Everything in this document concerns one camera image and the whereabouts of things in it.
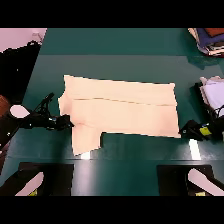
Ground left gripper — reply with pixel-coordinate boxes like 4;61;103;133
49;114;75;131

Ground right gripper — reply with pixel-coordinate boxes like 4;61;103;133
178;119;202;140

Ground cream T-shirt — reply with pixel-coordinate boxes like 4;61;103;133
57;74;182;157

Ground red-brown garment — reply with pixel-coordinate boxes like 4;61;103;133
204;27;224;38

